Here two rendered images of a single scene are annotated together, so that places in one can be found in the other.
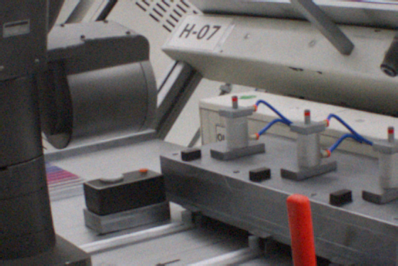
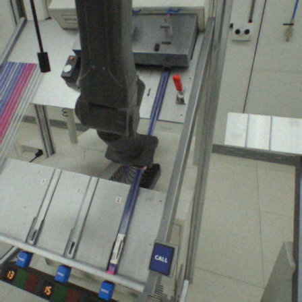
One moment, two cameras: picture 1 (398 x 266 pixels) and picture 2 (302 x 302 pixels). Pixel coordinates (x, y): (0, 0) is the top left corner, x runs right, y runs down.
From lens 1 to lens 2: 40 cm
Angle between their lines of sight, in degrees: 54
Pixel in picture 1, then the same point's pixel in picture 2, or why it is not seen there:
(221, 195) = not seen: hidden behind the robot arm
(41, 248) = (143, 144)
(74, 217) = (60, 85)
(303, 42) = not seen: outside the picture
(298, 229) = (178, 83)
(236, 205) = not seen: hidden behind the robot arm
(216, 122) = (61, 14)
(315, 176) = (133, 36)
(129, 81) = (141, 90)
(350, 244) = (167, 61)
